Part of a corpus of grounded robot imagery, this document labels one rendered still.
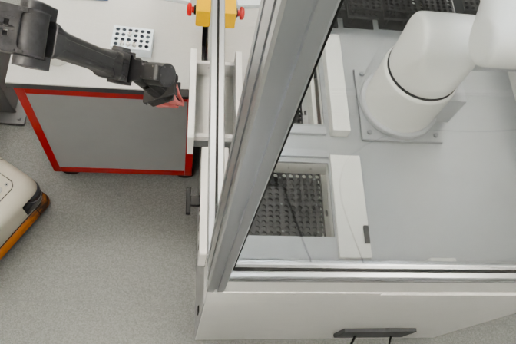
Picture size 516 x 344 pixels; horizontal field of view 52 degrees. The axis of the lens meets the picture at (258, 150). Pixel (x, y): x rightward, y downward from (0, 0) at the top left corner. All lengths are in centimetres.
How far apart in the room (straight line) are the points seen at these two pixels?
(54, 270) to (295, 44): 195
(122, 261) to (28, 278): 36
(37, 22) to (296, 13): 63
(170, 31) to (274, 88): 136
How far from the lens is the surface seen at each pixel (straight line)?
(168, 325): 218
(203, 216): 130
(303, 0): 37
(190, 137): 139
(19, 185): 211
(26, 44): 94
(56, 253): 229
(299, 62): 42
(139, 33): 174
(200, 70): 158
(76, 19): 184
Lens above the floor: 216
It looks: 62 degrees down
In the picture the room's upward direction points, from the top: 17 degrees clockwise
